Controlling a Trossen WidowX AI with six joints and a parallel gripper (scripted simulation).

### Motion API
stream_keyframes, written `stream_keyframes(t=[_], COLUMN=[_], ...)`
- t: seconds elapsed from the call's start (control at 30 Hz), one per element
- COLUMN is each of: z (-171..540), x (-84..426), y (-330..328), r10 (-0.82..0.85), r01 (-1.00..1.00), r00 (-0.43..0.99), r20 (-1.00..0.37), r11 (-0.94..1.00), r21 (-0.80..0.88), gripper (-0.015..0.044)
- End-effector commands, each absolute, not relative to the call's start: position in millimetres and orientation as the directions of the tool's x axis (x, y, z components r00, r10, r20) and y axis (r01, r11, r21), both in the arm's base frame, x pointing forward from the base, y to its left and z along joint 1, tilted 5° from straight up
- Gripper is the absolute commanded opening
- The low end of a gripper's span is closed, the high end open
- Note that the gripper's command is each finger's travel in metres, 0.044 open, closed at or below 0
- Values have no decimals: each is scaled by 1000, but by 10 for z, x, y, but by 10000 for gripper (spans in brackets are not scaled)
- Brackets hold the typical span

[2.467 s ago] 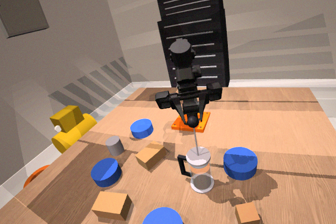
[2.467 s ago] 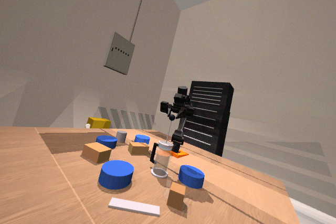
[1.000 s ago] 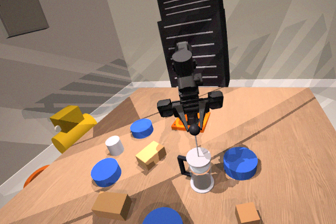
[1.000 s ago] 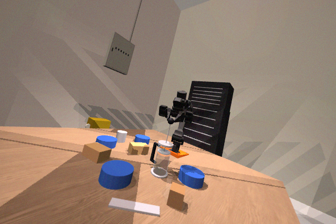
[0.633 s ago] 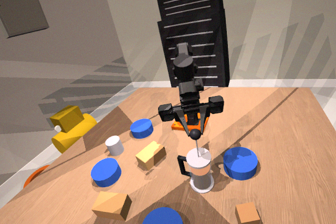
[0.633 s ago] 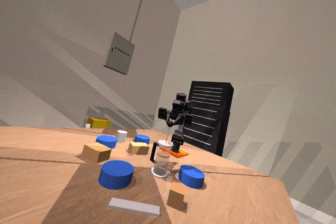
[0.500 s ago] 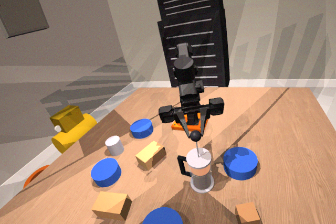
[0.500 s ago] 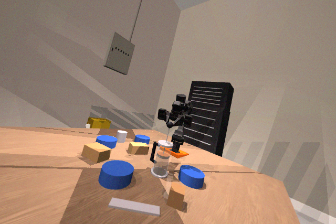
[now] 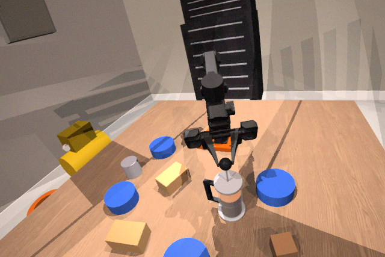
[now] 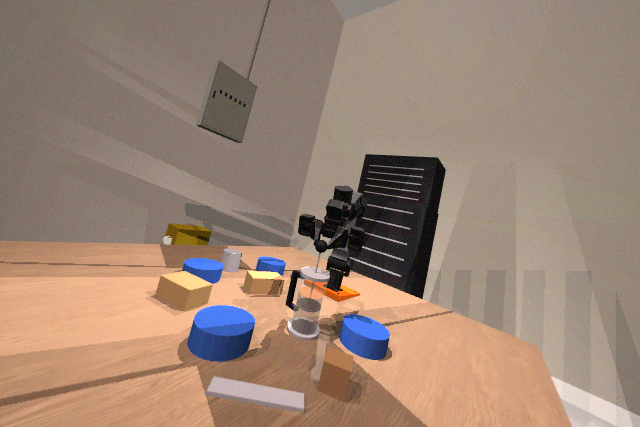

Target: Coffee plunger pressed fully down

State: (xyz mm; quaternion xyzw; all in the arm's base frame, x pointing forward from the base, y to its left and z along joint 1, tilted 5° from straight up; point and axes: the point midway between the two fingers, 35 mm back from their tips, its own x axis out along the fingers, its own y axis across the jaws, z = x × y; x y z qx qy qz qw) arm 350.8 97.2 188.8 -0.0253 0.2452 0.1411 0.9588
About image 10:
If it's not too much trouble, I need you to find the white flat bar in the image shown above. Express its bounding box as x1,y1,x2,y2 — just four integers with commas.
206,376,304,413

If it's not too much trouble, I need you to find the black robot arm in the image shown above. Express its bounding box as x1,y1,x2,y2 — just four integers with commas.
324,185,367,292

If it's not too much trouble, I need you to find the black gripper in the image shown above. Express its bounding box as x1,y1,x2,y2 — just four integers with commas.
298,213,365,251

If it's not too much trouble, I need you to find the grey cylinder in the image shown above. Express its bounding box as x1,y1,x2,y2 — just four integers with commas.
220,248,243,272

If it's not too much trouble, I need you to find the blue short cylinder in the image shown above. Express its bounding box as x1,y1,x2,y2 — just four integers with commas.
339,314,390,360
182,258,224,284
256,256,286,276
188,305,255,361

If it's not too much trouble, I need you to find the glass french press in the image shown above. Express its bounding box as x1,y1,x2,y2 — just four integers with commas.
285,240,330,340

